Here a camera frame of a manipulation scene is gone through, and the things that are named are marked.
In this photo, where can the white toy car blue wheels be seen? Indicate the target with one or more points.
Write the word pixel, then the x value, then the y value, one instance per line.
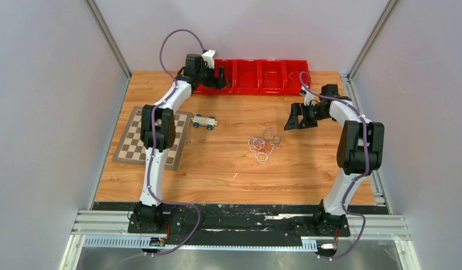
pixel 208 122

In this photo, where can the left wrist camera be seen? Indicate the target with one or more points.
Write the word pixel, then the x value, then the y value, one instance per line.
pixel 209 57

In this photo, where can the red bin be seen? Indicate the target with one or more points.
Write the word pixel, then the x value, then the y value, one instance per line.
pixel 198 88
pixel 228 71
pixel 246 77
pixel 272 81
pixel 293 68

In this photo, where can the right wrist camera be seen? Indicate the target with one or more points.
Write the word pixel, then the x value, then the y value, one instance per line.
pixel 309 98

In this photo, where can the left aluminium frame post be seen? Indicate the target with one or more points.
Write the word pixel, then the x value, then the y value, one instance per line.
pixel 108 36

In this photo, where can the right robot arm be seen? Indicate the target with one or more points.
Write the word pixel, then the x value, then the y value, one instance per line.
pixel 359 153

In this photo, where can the right aluminium frame post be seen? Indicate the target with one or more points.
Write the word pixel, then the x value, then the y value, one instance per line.
pixel 374 34

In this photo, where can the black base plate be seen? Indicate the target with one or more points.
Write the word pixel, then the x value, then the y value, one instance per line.
pixel 230 224

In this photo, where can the aluminium frame post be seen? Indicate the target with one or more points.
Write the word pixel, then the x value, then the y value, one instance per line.
pixel 108 36
pixel 374 34

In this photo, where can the aluminium front rail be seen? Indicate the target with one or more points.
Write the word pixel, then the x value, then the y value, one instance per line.
pixel 109 229

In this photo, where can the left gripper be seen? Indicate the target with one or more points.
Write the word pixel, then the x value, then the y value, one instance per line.
pixel 220 81

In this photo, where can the checkered chessboard mat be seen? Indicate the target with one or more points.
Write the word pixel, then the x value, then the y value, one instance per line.
pixel 131 150

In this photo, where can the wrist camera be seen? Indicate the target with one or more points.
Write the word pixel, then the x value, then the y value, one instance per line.
pixel 309 98
pixel 209 57

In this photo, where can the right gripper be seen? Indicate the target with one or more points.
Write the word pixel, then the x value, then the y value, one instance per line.
pixel 298 109

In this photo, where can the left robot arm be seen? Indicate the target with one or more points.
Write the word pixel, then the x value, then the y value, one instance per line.
pixel 158 132

